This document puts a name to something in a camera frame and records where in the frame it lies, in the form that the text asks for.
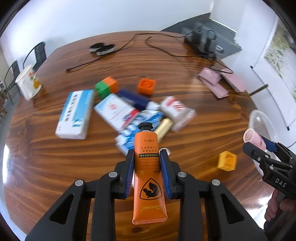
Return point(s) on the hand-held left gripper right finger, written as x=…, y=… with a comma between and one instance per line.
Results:
x=165, y=171

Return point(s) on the green and orange toy block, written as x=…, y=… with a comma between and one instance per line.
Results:
x=106, y=87

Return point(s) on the wall poster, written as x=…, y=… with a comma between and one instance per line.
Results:
x=283, y=51

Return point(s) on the yellow toy block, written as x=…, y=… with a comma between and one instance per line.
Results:
x=227, y=160

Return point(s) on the white printed cup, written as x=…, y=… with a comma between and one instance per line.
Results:
x=27, y=81

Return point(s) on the clear plastic bowl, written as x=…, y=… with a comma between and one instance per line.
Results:
x=261, y=120

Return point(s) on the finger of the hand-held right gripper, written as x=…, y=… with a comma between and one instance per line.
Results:
x=253, y=151
x=269, y=144

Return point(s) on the pink tube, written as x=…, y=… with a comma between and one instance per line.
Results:
x=254, y=138

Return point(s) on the gold lipstick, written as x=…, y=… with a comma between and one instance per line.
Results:
x=164, y=127

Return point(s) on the blue and white toothpaste tube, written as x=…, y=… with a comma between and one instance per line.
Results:
x=129, y=136

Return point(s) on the blue and white medicine box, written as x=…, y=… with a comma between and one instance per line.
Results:
x=74, y=114

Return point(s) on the dark blue bottle white cap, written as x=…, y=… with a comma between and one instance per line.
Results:
x=134, y=97

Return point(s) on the white and red packet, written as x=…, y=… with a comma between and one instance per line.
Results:
x=177, y=111

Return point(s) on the wooden desktop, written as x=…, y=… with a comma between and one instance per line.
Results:
x=57, y=166

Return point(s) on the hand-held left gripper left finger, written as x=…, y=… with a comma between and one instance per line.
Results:
x=129, y=171

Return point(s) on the black round coaster stack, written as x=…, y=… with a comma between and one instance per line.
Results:
x=103, y=49

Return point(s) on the person's right hand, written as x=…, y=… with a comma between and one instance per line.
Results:
x=274, y=205

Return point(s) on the white box with red label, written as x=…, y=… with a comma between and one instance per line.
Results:
x=113, y=109

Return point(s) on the black metal chair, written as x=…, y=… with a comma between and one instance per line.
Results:
x=38, y=52
x=12, y=71

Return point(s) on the grey battery pack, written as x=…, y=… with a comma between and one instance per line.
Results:
x=197, y=37
x=210, y=44

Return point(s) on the orange hand cream tube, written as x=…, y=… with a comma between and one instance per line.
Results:
x=148, y=166

